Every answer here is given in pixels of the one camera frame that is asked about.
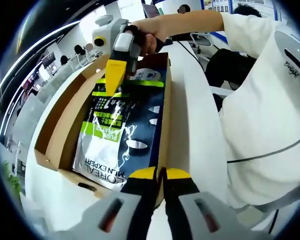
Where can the desk monitor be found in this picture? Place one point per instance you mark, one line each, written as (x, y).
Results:
(151, 10)

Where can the blue white wall board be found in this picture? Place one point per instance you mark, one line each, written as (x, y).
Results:
(220, 5)

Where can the person's white shirt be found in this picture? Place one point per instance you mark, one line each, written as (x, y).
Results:
(252, 112)

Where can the brown cardboard shoe box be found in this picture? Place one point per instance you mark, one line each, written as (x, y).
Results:
(62, 120)

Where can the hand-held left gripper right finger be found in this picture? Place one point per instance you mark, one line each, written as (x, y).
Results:
(180, 190)

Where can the wall display screen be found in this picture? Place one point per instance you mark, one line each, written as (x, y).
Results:
(48, 60)

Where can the person's right hand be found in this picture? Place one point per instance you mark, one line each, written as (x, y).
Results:
(150, 42)

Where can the person's head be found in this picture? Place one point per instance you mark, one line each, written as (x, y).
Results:
(247, 10)

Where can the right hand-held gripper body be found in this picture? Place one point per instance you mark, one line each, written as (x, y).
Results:
(102, 27)

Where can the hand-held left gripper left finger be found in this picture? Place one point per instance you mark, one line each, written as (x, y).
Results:
(142, 190)

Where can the white office chair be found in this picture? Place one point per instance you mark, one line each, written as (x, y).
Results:
(202, 38)

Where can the white ceiling light strip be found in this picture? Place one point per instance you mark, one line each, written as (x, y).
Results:
(52, 37)

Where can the white chest device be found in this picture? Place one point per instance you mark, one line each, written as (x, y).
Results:
(290, 40)

